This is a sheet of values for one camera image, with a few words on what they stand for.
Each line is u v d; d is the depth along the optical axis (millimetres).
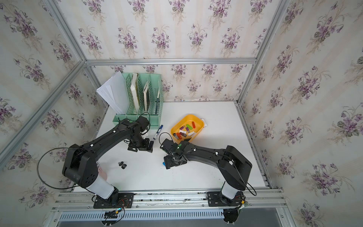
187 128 1021
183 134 985
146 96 1012
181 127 1033
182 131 1006
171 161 725
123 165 840
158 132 1003
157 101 1050
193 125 1045
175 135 981
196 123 1047
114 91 952
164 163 860
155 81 1088
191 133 1003
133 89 930
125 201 720
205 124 1012
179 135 983
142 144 746
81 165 434
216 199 752
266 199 750
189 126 1043
